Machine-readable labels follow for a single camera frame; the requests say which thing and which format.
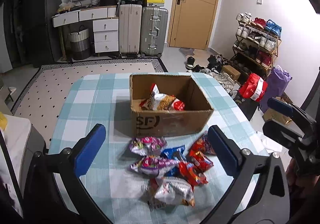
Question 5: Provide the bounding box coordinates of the brown cardboard SF box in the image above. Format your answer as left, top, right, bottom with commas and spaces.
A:
130, 73, 214, 137

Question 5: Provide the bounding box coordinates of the woven laundry basket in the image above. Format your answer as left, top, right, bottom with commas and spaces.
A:
68, 25, 91, 61

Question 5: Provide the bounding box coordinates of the white drawer desk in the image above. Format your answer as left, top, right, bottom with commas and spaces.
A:
52, 5, 119, 62

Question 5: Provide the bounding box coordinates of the beige hard suitcase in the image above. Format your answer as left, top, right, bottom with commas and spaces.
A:
118, 4, 142, 57

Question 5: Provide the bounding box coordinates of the wooden shoe rack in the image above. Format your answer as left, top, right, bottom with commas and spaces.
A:
229, 12, 282, 83

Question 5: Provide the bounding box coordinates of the person's right hand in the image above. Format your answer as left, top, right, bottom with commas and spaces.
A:
285, 158, 304, 190

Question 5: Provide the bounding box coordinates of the blue Oreo snack pack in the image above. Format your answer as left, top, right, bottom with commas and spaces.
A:
161, 145, 187, 176

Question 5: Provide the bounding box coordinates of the purple shopping bag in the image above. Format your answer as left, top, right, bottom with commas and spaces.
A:
260, 65, 292, 113

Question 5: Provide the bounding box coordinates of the grey door mat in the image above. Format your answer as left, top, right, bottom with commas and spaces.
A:
179, 48, 195, 57

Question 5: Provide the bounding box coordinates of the pile of shoes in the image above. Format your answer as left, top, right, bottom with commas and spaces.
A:
185, 55, 240, 96

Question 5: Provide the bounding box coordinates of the dotted beige rug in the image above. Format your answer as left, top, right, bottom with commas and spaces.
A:
12, 58, 168, 139

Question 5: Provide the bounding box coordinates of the plaid teal tablecloth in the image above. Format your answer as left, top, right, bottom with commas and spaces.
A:
49, 73, 267, 223

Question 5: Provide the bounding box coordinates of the white orange snack bag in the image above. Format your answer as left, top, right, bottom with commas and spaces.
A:
141, 176, 195, 209

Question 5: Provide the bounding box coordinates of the small brown cardboard box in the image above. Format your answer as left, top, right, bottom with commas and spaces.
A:
222, 65, 241, 81

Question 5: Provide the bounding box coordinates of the dark grey refrigerator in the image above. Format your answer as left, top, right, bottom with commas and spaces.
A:
3, 0, 62, 68

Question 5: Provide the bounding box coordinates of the red shopping bag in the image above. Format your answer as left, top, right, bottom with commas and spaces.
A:
239, 73, 268, 102

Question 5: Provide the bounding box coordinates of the wooden yellow door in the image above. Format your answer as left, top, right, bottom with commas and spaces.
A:
168, 0, 218, 50

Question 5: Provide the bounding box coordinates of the red snack bag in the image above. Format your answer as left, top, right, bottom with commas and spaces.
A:
188, 132, 216, 156
178, 150, 214, 187

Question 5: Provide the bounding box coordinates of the purple snack bag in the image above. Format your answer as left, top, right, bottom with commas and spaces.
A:
129, 136, 168, 156
130, 155, 180, 177

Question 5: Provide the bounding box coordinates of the silver aluminium suitcase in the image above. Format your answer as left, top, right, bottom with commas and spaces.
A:
140, 6, 168, 58

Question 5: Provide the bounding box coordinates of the grey white side cabinet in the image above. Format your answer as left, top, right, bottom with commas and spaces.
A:
1, 113, 46, 216

